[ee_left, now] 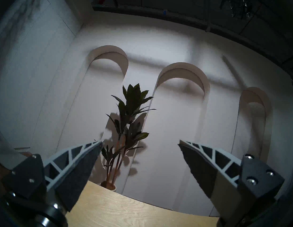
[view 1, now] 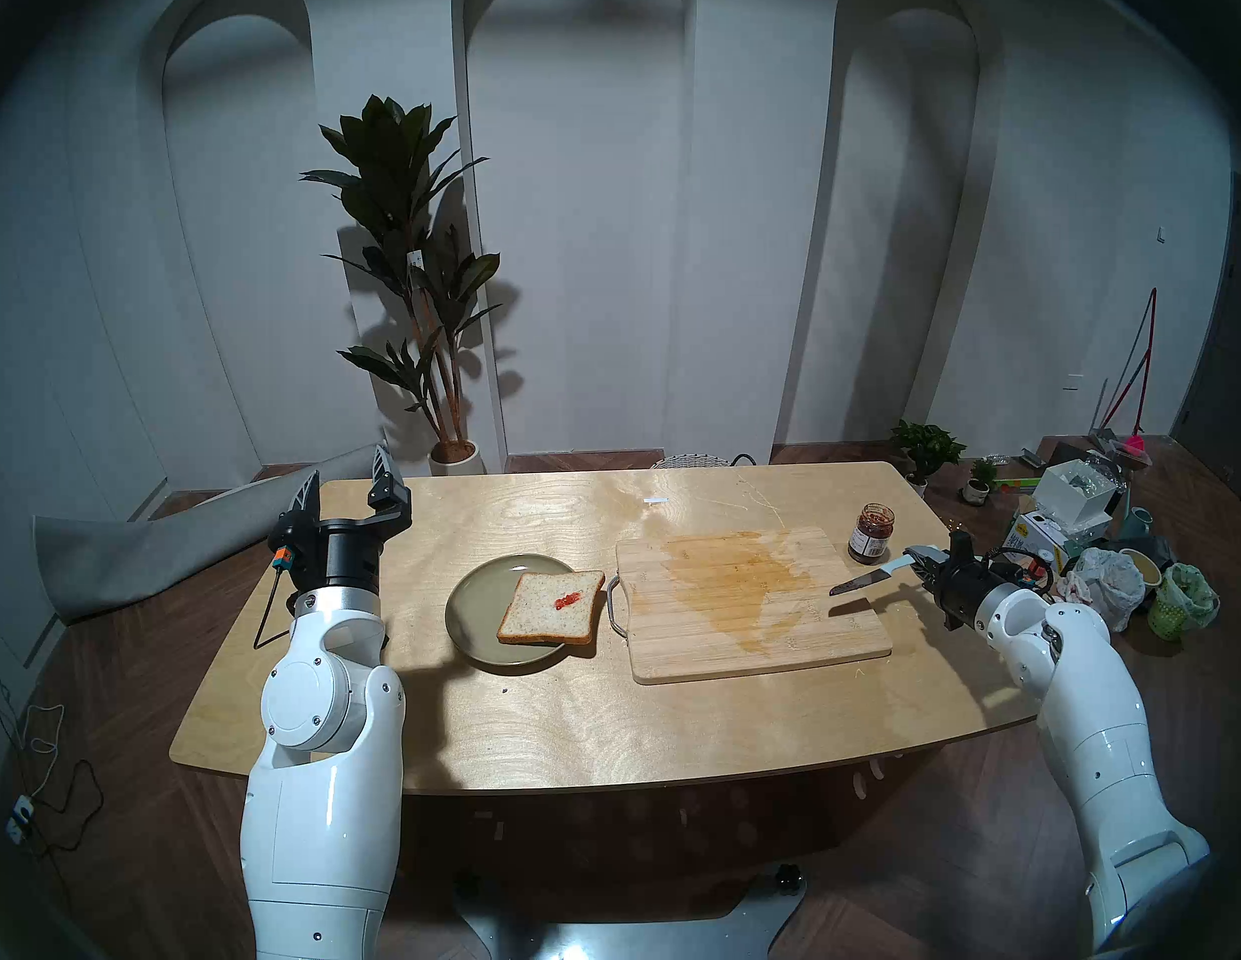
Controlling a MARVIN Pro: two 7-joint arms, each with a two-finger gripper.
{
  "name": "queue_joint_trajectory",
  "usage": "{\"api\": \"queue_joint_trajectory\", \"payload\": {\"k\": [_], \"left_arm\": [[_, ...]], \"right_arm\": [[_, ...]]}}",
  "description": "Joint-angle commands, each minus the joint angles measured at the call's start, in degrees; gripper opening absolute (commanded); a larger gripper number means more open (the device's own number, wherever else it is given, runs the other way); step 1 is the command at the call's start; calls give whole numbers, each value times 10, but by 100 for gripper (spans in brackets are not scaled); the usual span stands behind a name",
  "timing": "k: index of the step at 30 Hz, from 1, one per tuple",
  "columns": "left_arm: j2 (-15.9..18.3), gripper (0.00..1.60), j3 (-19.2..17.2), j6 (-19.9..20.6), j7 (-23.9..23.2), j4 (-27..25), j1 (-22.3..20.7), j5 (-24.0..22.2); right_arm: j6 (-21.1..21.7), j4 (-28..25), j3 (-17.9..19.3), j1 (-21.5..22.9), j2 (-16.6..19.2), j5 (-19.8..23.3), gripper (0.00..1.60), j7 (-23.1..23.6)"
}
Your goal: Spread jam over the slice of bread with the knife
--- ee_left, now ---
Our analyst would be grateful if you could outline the tall potted dark-leaved plant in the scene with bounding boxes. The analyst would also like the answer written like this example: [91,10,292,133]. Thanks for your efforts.
[100,83,157,191]

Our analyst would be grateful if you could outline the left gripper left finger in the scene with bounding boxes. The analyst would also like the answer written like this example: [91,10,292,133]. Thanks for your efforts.
[1,140,104,215]

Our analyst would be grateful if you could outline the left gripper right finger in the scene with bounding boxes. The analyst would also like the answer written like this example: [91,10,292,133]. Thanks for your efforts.
[178,140,286,226]

